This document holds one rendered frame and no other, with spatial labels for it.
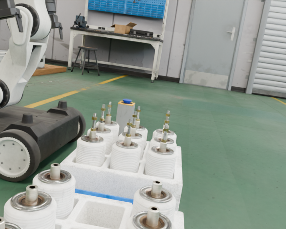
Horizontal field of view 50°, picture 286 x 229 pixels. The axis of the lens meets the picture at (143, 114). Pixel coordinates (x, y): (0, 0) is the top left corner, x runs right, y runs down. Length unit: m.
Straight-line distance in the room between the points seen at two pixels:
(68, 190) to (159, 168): 0.35
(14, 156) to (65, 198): 0.57
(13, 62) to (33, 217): 0.95
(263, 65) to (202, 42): 1.21
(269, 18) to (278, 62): 0.81
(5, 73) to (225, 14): 5.09
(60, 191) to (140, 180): 0.32
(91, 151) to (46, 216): 0.41
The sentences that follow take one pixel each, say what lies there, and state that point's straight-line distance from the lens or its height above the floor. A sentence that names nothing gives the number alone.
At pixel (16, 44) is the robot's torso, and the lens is 1.40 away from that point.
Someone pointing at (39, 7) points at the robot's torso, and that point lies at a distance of 1.44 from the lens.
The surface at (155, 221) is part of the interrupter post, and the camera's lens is 0.59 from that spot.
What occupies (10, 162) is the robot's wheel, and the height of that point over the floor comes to 0.07.
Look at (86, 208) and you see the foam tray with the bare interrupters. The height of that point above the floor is 0.16.
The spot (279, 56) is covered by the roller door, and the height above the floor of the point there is 0.76.
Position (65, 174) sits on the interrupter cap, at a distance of 0.75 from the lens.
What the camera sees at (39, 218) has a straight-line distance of 0.62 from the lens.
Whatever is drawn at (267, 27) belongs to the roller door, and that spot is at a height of 1.23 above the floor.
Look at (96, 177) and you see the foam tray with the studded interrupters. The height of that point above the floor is 0.15.
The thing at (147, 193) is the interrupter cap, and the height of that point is 0.25.
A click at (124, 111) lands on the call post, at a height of 0.28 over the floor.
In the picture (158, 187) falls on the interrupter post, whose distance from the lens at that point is 0.69.
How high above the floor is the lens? 0.57
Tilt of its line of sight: 12 degrees down
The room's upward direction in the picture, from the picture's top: 8 degrees clockwise
